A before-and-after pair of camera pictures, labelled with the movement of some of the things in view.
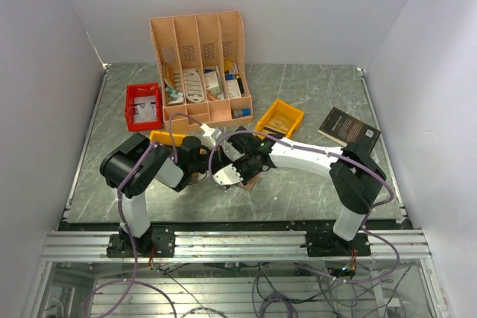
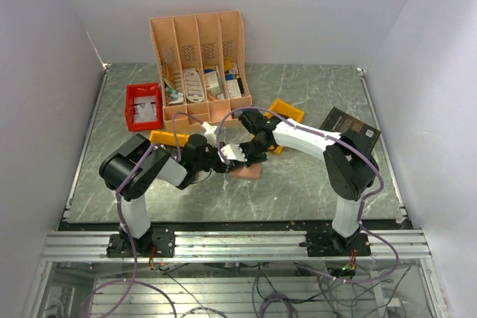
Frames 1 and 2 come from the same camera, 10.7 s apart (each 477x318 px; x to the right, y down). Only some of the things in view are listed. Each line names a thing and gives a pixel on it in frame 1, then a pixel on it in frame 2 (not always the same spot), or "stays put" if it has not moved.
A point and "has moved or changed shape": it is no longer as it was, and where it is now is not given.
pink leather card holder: x=250 y=184 has moved or changed shape
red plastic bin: x=143 y=90 stays put
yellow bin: x=279 y=116 stays put
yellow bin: x=164 y=138 stays put
